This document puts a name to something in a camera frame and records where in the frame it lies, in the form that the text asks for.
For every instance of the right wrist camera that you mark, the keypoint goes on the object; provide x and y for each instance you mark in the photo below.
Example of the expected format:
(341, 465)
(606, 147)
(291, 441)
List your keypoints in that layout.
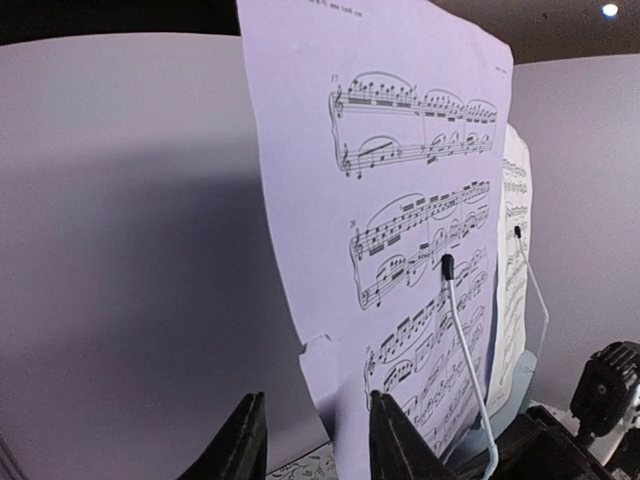
(606, 400)

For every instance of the white sheet music page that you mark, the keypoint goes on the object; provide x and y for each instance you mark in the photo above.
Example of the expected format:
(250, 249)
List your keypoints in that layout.
(516, 203)

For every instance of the floral patterned table mat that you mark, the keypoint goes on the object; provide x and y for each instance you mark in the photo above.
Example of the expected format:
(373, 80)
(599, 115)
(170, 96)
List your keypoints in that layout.
(318, 464)

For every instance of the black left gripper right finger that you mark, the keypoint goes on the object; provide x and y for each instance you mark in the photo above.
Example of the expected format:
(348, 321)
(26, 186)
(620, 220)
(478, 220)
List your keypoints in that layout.
(396, 449)

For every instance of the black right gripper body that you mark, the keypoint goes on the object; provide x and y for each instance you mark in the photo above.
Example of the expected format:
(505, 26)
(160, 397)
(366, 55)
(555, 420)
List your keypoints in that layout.
(537, 446)

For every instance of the purple sheet music page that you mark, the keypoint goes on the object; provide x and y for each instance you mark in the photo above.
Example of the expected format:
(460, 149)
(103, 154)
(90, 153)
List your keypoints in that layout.
(381, 128)

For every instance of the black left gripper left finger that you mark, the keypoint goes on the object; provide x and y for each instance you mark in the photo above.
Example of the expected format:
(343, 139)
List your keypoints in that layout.
(239, 450)

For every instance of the light blue music stand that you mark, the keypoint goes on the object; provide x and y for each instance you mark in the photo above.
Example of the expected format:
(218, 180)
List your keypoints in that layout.
(511, 369)

